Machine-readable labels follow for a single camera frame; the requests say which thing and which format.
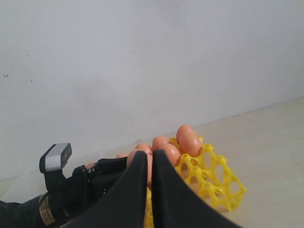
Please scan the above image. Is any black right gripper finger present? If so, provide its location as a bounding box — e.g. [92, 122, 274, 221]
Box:
[152, 150, 238, 228]

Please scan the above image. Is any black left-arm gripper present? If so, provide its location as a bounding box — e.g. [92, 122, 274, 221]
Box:
[45, 151, 148, 228]

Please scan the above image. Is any yellow plastic egg tray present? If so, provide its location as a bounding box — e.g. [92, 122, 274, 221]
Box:
[142, 135, 247, 228]

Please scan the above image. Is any brown egg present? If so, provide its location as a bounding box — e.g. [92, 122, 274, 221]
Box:
[159, 143, 181, 167]
[116, 153, 129, 159]
[126, 149, 152, 184]
[176, 124, 195, 144]
[179, 133, 203, 157]
[152, 136, 171, 151]
[135, 143, 153, 155]

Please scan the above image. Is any clear plastic bin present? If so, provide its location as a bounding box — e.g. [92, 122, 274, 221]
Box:
[1, 171, 47, 203]

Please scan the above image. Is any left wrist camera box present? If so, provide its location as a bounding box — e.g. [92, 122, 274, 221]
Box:
[39, 142, 72, 174]

